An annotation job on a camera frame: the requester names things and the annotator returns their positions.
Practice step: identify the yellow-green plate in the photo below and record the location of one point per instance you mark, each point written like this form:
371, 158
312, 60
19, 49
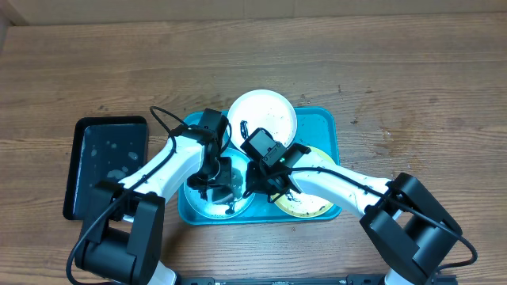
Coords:
301, 205

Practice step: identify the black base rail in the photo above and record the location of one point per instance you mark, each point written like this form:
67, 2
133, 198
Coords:
370, 279

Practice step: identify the light blue plate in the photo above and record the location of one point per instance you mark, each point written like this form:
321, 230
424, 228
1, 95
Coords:
221, 204

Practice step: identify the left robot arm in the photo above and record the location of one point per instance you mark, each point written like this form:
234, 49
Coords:
121, 236

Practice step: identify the black water tray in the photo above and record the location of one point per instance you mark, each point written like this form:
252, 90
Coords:
104, 149

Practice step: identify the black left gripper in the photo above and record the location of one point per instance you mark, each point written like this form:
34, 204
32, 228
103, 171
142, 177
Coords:
224, 176

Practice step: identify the white plate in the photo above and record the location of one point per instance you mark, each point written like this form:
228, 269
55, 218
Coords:
266, 109

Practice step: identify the teal plastic tray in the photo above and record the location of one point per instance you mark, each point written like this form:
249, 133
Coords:
316, 129

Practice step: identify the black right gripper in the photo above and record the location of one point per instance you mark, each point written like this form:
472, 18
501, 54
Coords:
257, 183

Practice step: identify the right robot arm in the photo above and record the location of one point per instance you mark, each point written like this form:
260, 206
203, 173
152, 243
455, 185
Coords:
410, 229

